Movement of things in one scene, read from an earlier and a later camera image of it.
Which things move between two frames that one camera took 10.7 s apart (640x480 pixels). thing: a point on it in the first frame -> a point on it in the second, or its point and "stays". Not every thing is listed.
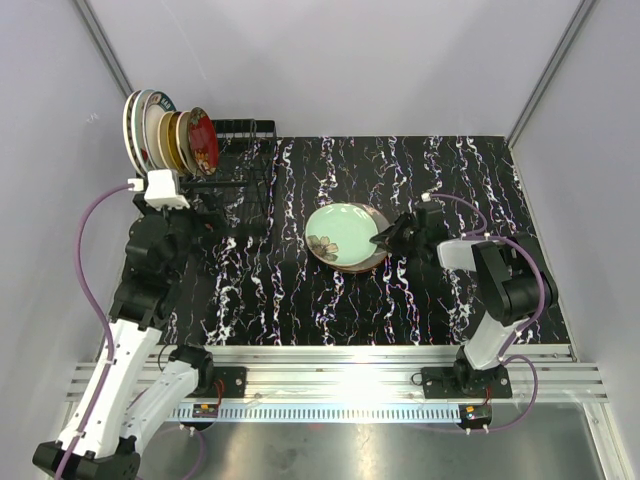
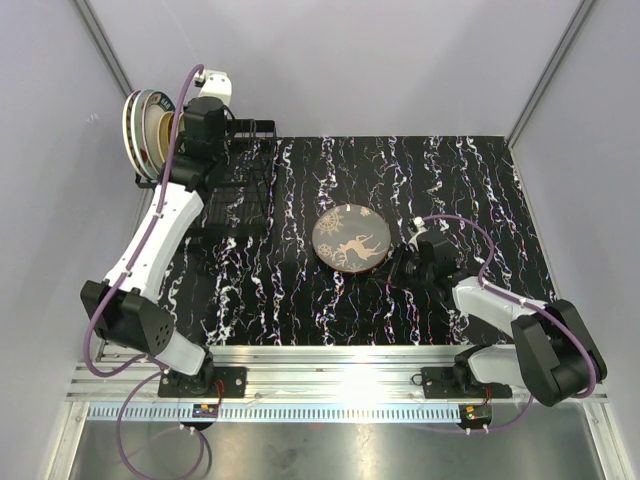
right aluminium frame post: x=578 y=19 stays
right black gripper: x=389 y=239 -> x=411 y=252
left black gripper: x=204 y=227 -> x=224 y=112
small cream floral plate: x=163 y=139 stays
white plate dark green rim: x=157 y=103 stays
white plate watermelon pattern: x=138 y=131 stays
